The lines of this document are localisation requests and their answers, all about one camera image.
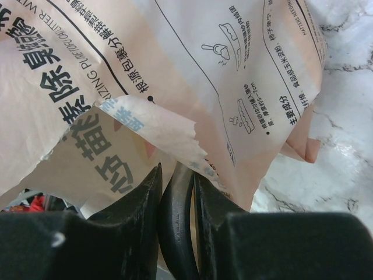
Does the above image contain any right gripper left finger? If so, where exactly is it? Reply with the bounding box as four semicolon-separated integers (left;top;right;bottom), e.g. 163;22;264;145
62;164;163;279

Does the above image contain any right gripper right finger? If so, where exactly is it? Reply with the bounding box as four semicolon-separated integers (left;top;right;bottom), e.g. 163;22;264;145
193;173;244;279

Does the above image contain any orange cat litter bag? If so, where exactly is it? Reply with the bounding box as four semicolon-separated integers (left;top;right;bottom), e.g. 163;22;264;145
1;1;327;217

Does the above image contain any silver metal scoop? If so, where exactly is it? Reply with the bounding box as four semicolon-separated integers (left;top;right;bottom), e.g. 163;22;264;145
157;162;199;279

